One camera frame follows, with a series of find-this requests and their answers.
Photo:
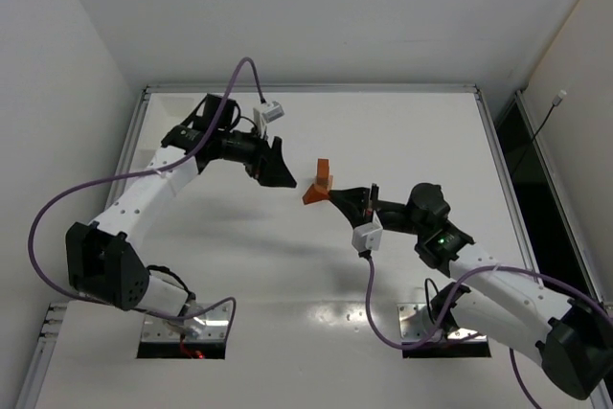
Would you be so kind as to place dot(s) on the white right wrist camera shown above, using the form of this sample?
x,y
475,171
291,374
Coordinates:
x,y
367,236

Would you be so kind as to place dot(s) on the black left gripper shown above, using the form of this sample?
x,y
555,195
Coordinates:
x,y
263,160

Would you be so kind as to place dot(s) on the reddish-brown triangular wood block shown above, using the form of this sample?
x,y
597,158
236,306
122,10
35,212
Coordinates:
x,y
315,193

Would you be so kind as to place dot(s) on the black cable white connector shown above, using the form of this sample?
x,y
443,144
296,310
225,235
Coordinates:
x,y
556,102

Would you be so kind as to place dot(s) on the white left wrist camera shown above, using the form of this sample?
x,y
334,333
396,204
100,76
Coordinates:
x,y
264,114

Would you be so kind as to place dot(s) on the metal base plate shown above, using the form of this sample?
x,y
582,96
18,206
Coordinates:
x,y
414,323
210,327

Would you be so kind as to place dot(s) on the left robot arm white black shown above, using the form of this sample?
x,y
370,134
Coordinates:
x,y
102,256

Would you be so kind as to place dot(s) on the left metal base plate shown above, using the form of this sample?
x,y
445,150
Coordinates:
x,y
210,327

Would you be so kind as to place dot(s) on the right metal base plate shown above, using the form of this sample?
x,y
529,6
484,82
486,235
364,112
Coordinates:
x,y
414,323

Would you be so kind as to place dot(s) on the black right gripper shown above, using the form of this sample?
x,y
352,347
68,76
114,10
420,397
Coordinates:
x,y
370,203

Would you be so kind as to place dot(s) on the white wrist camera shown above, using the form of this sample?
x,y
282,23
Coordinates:
x,y
367,236
264,114

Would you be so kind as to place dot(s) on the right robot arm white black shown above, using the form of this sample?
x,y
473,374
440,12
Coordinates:
x,y
566,333

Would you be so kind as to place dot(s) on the reddish-brown arch wood block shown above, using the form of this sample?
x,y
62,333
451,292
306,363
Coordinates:
x,y
323,177

